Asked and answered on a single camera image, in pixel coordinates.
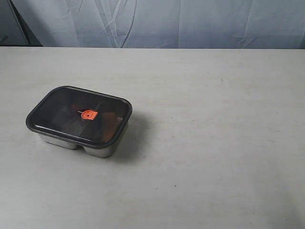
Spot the white backdrop curtain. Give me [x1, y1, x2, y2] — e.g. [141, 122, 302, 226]
[13, 0, 305, 49]

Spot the dark vertical frame post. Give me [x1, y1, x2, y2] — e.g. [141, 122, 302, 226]
[0, 0, 42, 47]

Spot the dark transparent lunch box lid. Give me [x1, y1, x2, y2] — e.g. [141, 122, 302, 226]
[26, 86, 132, 149]

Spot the red sausage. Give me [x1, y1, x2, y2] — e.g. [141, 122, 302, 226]
[69, 103, 84, 113]

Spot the steel lunch box tray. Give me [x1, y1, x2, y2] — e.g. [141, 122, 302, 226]
[38, 122, 129, 158]

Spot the yellow cheese slice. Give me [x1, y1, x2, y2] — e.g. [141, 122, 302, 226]
[102, 112, 118, 142]

